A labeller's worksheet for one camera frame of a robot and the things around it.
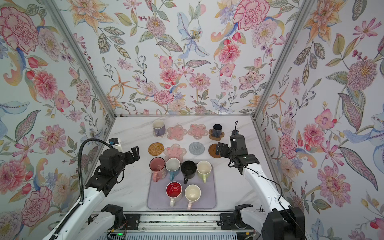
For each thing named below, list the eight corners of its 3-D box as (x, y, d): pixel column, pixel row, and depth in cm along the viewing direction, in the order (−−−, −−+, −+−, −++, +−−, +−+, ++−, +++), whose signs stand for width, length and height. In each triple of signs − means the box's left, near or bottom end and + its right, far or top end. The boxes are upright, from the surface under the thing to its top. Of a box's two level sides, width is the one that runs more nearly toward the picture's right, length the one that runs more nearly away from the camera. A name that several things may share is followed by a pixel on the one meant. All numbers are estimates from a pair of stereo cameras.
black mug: (185, 186, 86) (184, 180, 79) (176, 175, 90) (174, 169, 83) (198, 174, 91) (199, 167, 84) (189, 165, 95) (189, 157, 88)
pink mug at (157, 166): (150, 184, 86) (146, 178, 78) (153, 164, 94) (150, 156, 86) (165, 184, 86) (162, 178, 78) (167, 164, 94) (165, 156, 86)
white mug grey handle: (152, 139, 109) (150, 132, 103) (155, 126, 117) (153, 119, 111) (164, 139, 109) (163, 132, 103) (166, 126, 117) (165, 119, 111)
